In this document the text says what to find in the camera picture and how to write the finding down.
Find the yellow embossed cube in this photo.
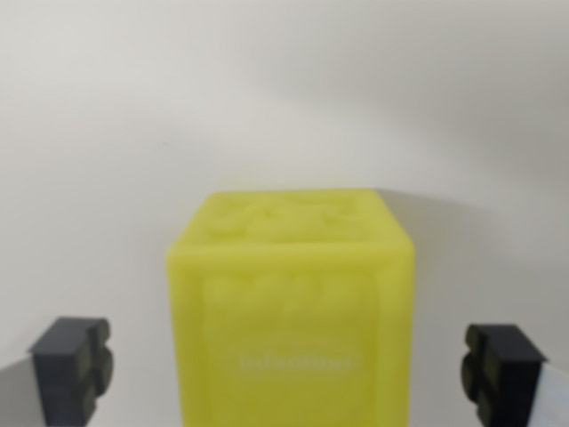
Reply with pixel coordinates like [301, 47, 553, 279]
[164, 189, 417, 427]

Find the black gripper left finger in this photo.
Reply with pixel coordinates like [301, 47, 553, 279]
[0, 316, 116, 427]

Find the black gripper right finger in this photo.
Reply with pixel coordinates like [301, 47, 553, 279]
[460, 324, 569, 427]

